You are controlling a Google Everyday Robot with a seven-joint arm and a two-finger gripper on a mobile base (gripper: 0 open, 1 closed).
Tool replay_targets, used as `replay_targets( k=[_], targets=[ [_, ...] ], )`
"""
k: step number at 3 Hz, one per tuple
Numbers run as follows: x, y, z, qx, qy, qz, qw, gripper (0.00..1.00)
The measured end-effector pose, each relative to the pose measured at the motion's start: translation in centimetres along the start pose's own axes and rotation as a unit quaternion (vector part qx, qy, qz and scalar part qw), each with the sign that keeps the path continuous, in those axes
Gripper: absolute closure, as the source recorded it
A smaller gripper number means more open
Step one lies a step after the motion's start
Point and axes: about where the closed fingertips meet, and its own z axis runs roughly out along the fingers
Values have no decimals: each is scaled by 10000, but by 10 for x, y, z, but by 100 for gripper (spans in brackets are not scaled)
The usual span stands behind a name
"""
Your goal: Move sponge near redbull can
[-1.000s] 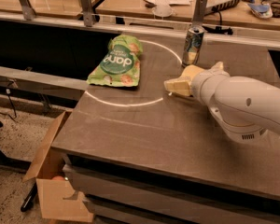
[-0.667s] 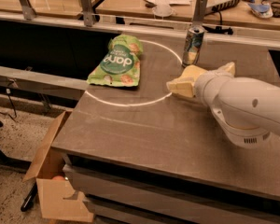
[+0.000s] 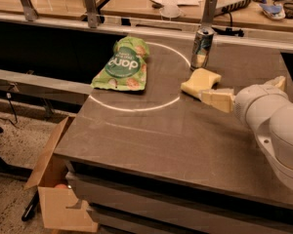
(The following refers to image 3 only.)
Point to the metal bracket middle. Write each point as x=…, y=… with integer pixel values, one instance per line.
x=92, y=13

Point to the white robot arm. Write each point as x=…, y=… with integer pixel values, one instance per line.
x=267, y=111

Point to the cardboard box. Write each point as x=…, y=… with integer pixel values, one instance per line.
x=60, y=208

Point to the white face mask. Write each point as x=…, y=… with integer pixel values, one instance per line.
x=170, y=11

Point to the white power strip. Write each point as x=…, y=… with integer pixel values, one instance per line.
x=225, y=6

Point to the yellow sponge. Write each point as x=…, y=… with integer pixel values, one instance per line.
x=200, y=80

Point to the black mesh cup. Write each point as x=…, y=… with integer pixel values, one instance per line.
x=288, y=10

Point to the green chip bag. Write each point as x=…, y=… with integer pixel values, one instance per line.
x=127, y=68

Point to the orange ball in box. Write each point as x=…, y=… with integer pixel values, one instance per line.
x=61, y=186

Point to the metal bracket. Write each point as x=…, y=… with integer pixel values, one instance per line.
x=92, y=13
x=30, y=13
x=208, y=12

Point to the metal bracket right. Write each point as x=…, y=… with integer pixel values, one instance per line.
x=208, y=12

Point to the blue white cloth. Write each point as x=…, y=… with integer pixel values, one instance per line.
x=273, y=12

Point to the redbull can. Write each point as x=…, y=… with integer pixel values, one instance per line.
x=201, y=47

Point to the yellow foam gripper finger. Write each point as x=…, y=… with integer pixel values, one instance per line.
x=221, y=99
x=279, y=82

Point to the metal bracket left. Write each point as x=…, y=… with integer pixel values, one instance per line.
x=30, y=13

